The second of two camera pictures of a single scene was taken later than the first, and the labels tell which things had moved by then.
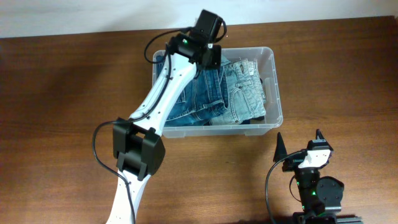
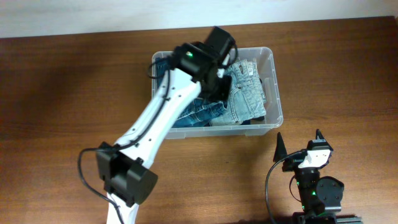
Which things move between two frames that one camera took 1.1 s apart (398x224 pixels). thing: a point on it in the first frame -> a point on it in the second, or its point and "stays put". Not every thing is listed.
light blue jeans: [245, 93] stays put
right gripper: [293, 162] stays put
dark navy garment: [256, 119] stays put
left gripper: [217, 61] -> [224, 93]
